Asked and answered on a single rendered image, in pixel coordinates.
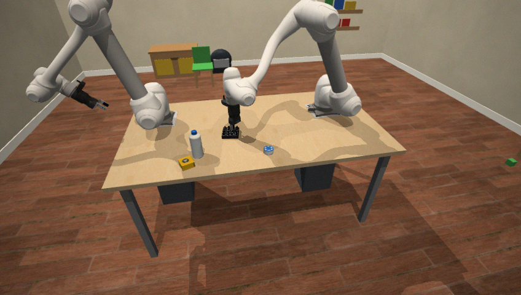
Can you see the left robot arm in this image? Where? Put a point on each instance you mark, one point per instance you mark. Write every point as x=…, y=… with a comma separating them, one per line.
x=321, y=21

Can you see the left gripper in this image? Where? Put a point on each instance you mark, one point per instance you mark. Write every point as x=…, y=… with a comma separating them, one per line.
x=233, y=111

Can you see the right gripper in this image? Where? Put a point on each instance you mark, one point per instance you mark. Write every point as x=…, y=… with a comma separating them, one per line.
x=76, y=93

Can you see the grey bottle with blue cap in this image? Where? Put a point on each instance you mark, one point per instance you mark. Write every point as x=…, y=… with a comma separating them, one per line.
x=196, y=144

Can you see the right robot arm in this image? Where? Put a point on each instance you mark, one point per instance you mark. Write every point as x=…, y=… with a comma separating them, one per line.
x=149, y=102

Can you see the short grey cylinder with blue top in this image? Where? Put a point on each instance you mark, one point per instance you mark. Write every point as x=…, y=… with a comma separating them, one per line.
x=268, y=150

